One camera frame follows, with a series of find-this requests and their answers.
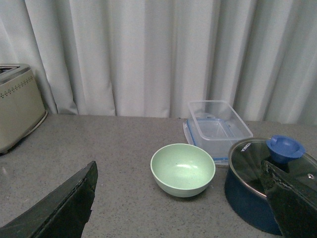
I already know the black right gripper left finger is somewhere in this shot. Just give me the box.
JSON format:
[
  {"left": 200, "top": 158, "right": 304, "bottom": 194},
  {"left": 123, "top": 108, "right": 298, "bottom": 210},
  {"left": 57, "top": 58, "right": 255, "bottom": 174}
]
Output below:
[{"left": 0, "top": 161, "right": 98, "bottom": 238}]

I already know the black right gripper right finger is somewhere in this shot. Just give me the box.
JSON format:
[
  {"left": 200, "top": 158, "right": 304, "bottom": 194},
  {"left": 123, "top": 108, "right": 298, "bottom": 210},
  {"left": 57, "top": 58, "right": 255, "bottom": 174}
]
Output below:
[{"left": 261, "top": 161, "right": 317, "bottom": 238}]

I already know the light green bowl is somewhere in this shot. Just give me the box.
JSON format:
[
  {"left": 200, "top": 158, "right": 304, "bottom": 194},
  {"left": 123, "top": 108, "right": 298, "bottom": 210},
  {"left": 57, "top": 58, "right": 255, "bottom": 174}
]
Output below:
[{"left": 150, "top": 143, "right": 216, "bottom": 198}]

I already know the glass pot lid blue knob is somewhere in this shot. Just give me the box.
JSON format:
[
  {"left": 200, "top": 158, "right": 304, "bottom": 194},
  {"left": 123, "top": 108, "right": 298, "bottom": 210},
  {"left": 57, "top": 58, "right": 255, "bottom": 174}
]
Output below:
[{"left": 229, "top": 135, "right": 317, "bottom": 198}]

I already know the dark blue pot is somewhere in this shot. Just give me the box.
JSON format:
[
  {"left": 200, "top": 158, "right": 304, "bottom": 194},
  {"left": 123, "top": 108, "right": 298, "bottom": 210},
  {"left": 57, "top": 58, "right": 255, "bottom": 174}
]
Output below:
[{"left": 224, "top": 168, "right": 284, "bottom": 236}]

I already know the blue-rimmed container lid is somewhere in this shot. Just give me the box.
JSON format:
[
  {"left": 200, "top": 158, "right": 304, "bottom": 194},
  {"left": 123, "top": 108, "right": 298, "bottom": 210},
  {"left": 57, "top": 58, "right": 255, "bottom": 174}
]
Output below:
[{"left": 183, "top": 118, "right": 237, "bottom": 166}]

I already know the cream toaster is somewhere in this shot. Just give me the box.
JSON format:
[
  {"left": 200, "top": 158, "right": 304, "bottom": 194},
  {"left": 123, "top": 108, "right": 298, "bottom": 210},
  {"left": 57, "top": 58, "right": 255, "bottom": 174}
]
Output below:
[{"left": 0, "top": 64, "right": 48, "bottom": 154}]

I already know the clear plastic container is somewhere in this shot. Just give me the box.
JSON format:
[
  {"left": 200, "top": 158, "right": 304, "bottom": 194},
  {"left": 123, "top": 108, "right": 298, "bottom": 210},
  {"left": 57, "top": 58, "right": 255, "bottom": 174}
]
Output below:
[{"left": 187, "top": 100, "right": 253, "bottom": 144}]

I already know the white curtain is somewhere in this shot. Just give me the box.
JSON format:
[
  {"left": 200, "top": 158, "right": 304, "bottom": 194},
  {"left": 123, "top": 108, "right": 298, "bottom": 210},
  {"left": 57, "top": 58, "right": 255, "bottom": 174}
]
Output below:
[{"left": 0, "top": 0, "right": 317, "bottom": 125}]

